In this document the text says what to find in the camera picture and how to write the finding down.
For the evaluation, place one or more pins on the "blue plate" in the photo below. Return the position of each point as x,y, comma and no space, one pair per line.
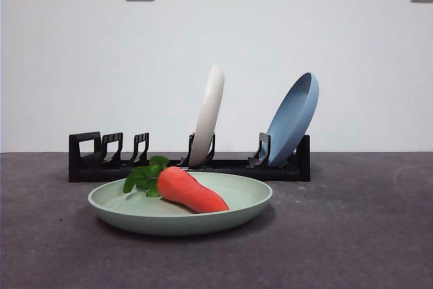
294,123

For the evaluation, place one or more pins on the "white plate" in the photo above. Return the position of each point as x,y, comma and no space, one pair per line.
209,109

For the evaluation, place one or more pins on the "pale green plate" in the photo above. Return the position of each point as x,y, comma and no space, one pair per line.
169,224

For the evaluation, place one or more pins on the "orange carrot with green leaves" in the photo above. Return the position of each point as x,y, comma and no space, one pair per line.
189,191

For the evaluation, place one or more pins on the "black plate rack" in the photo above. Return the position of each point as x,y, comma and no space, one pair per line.
291,174

